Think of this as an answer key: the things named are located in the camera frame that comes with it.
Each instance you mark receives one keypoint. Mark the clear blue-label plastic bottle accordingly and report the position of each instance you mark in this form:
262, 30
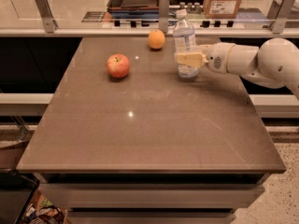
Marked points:
184, 37

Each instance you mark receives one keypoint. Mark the metal glass bracket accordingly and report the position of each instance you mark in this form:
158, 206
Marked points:
49, 23
278, 25
163, 15

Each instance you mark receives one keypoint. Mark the middle metal glass bracket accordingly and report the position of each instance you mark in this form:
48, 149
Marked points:
163, 15

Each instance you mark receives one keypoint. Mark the orange fruit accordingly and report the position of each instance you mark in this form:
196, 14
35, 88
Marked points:
156, 39

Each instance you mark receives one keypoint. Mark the dark metal tray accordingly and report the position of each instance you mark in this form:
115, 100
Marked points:
135, 0

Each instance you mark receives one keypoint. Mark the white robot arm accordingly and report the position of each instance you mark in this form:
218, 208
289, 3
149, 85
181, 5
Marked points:
274, 64

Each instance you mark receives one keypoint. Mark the table drawer front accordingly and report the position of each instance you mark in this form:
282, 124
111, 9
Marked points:
151, 196

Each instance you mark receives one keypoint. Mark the left metal glass bracket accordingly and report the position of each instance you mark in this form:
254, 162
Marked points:
49, 23

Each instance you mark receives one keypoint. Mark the red apple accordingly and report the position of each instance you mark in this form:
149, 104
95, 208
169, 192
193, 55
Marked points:
118, 65

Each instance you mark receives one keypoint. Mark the black bin lower left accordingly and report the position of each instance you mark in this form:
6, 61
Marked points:
16, 191

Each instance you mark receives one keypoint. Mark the brown cardboard box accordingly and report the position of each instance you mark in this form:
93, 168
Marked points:
221, 9

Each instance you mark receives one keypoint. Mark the right metal glass bracket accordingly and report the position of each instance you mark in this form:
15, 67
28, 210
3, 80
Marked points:
278, 25

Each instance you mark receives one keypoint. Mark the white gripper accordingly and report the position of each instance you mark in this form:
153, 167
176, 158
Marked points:
217, 58

